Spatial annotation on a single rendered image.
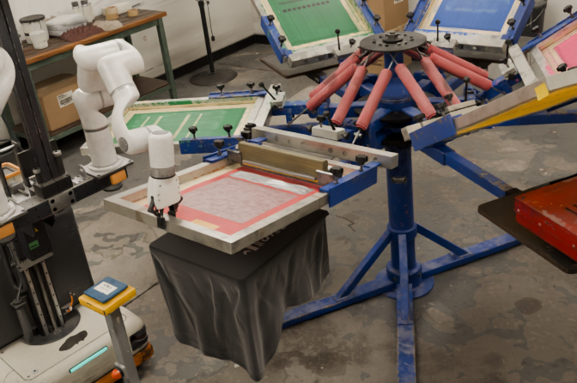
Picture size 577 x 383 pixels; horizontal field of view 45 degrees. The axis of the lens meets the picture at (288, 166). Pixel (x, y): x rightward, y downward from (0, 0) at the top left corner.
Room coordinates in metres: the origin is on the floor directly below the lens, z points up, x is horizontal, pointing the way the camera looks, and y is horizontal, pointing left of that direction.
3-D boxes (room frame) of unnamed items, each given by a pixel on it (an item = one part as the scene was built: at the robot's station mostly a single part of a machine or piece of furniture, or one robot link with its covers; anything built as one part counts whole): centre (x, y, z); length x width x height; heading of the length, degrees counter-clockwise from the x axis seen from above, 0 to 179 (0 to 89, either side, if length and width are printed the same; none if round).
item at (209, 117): (3.14, 0.36, 1.05); 1.08 x 0.61 x 0.23; 79
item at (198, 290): (1.95, 0.35, 0.74); 0.45 x 0.03 x 0.43; 49
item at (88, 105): (2.41, 0.68, 1.37); 0.13 x 0.10 x 0.16; 122
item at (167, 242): (2.13, 0.20, 0.95); 0.48 x 0.44 x 0.01; 139
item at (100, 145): (2.41, 0.70, 1.21); 0.16 x 0.13 x 0.15; 43
